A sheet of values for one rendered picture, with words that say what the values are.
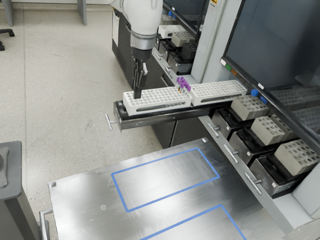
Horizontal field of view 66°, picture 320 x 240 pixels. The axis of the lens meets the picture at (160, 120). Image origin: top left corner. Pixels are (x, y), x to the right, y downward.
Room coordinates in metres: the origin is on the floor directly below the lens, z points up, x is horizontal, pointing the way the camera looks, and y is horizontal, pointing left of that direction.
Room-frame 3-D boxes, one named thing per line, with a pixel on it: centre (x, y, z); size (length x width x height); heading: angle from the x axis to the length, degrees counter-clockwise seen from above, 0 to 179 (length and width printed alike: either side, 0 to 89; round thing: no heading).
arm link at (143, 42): (0.83, 0.11, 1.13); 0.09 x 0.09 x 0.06
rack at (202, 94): (1.04, -0.25, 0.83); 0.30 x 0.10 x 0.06; 119
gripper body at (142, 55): (0.83, 0.11, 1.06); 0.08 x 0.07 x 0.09; 29
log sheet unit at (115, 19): (2.53, 0.66, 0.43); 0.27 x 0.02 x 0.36; 29
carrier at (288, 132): (0.83, -0.51, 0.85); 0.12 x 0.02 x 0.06; 29
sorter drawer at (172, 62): (1.52, -0.29, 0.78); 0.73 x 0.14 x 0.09; 119
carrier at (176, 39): (1.54, -0.01, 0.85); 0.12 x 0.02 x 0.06; 30
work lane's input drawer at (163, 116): (0.95, -0.09, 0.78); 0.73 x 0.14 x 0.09; 119
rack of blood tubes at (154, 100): (0.88, 0.03, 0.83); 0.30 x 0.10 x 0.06; 120
